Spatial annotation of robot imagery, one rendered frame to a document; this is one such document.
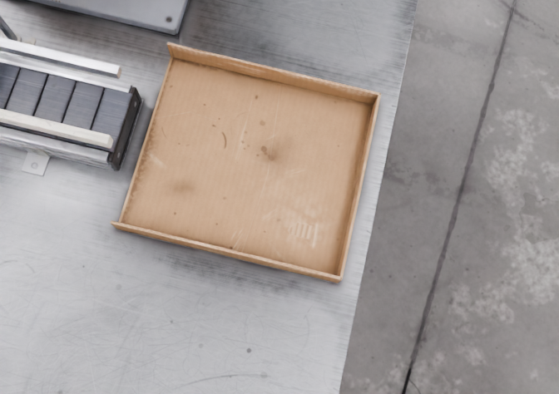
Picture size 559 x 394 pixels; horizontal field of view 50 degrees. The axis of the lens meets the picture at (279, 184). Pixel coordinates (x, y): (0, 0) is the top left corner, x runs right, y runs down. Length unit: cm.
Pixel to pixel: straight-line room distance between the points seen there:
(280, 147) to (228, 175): 8
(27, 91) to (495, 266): 130
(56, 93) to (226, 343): 39
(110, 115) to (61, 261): 20
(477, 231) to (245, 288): 107
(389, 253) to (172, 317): 98
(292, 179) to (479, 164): 106
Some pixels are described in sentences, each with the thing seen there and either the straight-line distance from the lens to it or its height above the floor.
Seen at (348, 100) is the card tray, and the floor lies 83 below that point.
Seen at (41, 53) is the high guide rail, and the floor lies 96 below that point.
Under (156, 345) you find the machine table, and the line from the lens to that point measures 80.
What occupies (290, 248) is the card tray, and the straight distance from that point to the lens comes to 80.
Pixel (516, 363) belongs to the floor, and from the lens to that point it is 176.
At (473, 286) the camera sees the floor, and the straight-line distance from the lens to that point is 173.
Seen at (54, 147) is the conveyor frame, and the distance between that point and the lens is 82.
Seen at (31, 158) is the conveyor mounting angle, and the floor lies 83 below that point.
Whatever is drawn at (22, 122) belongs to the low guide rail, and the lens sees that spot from 81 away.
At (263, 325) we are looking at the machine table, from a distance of 79.
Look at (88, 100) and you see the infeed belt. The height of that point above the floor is 88.
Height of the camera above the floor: 162
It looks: 75 degrees down
